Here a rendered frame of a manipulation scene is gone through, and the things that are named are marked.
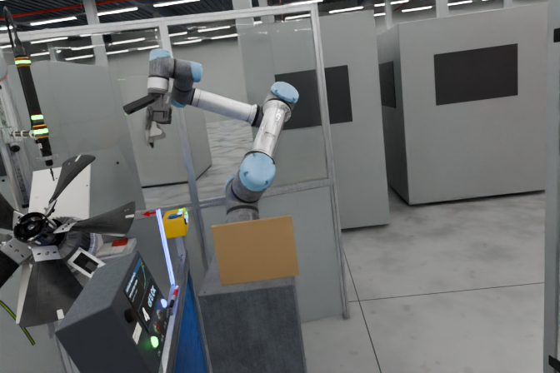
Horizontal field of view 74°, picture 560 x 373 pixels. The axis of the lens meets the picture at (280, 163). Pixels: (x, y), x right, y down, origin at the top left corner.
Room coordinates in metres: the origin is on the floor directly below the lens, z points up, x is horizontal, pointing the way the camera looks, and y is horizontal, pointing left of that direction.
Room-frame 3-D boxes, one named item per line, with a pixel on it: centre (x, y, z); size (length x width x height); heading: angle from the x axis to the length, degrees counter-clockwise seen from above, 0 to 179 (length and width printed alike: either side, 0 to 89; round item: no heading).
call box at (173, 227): (1.73, 0.54, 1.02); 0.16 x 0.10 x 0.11; 9
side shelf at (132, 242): (1.91, 1.05, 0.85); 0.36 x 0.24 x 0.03; 99
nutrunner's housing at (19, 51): (1.38, 0.85, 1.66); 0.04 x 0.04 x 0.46
